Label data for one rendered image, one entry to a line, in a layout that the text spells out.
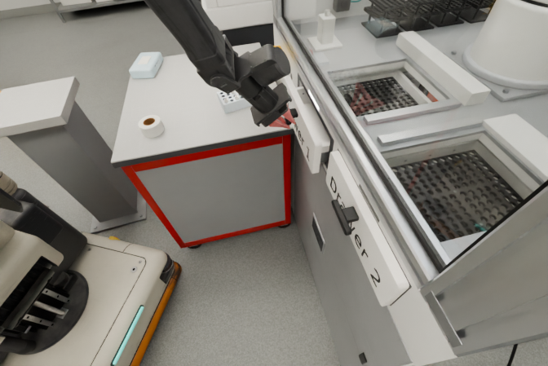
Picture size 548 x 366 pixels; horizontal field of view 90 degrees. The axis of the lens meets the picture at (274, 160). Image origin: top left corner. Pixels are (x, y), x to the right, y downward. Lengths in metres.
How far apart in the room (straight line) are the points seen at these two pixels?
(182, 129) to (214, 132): 0.12
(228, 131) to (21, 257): 0.59
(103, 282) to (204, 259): 0.45
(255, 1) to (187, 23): 0.99
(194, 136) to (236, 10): 0.71
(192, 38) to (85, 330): 1.10
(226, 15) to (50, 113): 0.82
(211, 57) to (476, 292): 0.47
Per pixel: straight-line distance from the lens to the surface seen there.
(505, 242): 0.31
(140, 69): 1.27
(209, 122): 0.96
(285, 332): 1.38
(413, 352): 0.58
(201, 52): 0.49
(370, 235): 0.51
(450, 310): 0.43
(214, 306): 1.44
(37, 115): 1.33
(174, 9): 0.44
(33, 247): 0.86
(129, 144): 0.99
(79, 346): 1.31
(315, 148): 0.62
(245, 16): 1.44
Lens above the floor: 1.36
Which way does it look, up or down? 49 degrees down
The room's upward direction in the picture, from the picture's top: 4 degrees counter-clockwise
